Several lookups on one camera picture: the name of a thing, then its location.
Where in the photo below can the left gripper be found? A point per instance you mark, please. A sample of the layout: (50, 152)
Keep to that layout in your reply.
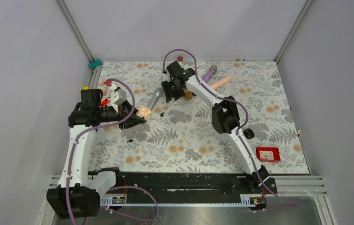
(131, 121)

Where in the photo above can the pink microphone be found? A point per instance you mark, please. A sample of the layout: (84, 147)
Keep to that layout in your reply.
(221, 82)

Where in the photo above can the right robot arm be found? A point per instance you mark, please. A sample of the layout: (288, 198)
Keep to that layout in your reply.
(225, 118)

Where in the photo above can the gold microphone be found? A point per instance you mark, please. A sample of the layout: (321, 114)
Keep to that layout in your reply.
(188, 95)

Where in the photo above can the teal corner clip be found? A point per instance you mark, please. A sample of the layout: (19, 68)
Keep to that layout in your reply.
(95, 63)

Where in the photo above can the beige charging case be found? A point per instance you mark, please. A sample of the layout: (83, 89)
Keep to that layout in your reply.
(144, 112)

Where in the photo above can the floral table mat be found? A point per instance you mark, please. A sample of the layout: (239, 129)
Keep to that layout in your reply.
(185, 141)

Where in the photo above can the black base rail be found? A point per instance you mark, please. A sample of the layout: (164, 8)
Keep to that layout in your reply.
(185, 188)

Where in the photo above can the silver microphone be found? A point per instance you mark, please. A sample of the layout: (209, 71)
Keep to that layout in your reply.
(158, 93)

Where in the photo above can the red triangle block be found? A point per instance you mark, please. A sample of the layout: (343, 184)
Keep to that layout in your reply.
(108, 83)

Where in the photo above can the purple glitter microphone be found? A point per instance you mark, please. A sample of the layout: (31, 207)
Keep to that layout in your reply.
(210, 73)

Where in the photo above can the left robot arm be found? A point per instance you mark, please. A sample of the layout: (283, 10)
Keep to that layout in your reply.
(75, 195)

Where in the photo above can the red box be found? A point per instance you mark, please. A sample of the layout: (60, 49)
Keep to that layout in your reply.
(268, 154)

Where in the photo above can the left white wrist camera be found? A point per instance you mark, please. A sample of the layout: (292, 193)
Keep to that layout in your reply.
(118, 96)

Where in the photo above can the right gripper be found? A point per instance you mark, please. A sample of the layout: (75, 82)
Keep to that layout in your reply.
(166, 86)

